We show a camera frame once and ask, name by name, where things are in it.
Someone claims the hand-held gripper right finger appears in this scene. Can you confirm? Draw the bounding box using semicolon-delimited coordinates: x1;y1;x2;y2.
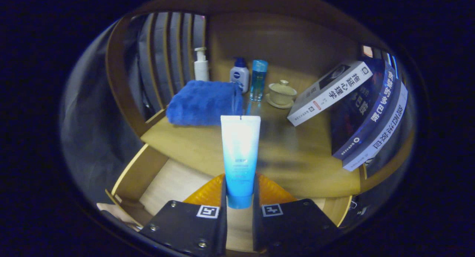
252;173;341;257

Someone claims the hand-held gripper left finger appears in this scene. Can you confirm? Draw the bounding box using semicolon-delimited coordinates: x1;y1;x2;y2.
138;173;228;257

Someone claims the wooden drawer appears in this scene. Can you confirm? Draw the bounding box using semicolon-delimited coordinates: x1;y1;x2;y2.
105;144;353;254

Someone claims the blue and white tube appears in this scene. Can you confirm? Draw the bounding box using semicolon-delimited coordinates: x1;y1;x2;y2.
220;115;261;209

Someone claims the wooden cabinet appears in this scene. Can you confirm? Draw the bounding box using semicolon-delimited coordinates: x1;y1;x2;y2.
105;0;416;179

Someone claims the blue folded towel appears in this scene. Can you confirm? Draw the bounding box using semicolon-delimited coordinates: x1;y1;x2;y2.
166;80;243;126

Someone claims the beige lidded teacup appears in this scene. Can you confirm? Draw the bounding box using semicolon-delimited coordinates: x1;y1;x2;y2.
265;79;298;109

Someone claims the clear blue bottle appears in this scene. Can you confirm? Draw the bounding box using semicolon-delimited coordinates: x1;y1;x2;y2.
249;59;268;102

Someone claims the white bottle with blue cap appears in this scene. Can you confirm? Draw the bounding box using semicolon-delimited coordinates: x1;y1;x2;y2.
229;57;250;94

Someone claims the dark blue book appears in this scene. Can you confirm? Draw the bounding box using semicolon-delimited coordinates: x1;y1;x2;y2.
330;58;402;160

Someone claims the white book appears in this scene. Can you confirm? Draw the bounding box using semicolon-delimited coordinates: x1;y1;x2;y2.
287;61;373;127

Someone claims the white pump bottle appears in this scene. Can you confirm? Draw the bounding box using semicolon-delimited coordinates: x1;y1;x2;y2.
194;47;210;82

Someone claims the pale purple book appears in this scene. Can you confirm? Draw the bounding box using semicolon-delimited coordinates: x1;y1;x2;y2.
342;82;408;172

